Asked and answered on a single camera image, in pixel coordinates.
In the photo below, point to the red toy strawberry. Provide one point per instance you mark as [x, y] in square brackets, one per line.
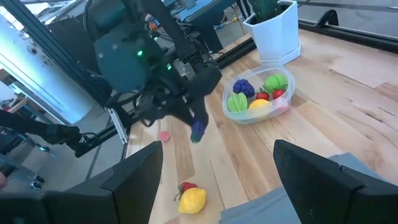
[278, 94]
[263, 96]
[188, 186]

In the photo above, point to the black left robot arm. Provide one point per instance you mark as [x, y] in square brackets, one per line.
[124, 62]

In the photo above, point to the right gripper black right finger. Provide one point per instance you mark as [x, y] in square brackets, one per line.
[311, 186]

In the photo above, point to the green cactus plant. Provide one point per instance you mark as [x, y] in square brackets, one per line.
[267, 9]

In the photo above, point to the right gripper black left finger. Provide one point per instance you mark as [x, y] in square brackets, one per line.
[136, 186]

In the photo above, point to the yellow toy lemon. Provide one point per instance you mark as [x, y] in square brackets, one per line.
[192, 200]
[259, 107]

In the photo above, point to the clear plastic tupperware container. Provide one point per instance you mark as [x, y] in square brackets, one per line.
[236, 116]

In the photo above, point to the green round toy fruit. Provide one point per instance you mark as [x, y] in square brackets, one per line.
[275, 82]

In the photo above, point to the purple toy eggplant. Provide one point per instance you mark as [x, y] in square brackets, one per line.
[197, 133]

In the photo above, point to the white faceted plant pot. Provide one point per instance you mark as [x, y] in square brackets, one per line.
[273, 37]

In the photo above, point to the grey folded cloth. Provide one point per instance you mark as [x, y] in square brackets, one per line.
[258, 208]

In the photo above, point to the pink fuzzy toy ball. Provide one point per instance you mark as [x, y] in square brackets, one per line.
[164, 136]

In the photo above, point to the purple toy grapes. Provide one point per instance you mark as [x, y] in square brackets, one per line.
[244, 87]

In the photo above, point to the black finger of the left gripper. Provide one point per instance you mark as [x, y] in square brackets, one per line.
[202, 113]
[189, 115]

